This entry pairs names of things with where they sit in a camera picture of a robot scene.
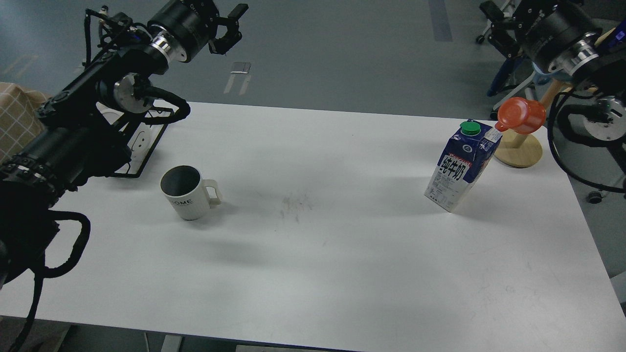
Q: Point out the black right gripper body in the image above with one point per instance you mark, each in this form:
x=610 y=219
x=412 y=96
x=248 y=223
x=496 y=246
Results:
x=554 y=34

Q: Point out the white ribbed mug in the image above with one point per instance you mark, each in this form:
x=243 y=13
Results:
x=190 y=195

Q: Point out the orange plastic cup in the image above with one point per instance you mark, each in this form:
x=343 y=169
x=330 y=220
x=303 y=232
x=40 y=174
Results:
x=520 y=115

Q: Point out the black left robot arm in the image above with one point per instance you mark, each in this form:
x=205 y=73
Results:
x=87 y=127

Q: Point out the blue milk carton green cap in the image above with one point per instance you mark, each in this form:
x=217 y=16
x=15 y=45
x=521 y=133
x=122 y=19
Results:
x=462 y=161

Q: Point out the wooden cup tree stand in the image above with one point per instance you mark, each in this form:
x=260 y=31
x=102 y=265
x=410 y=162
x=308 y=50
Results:
x=524 y=150

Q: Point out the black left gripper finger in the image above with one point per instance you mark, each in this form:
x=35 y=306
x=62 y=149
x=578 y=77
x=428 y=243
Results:
x=235 y=15
x=222 y=45

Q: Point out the beige checkered cloth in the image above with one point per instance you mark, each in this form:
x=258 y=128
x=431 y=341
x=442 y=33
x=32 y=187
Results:
x=19 y=122

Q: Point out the black wire dish rack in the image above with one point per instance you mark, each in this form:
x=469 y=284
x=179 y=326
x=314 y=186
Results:
x=142 y=143

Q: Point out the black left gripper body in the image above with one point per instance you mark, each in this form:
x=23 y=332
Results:
x=182 y=28

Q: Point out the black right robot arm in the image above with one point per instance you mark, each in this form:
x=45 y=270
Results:
x=589 y=114

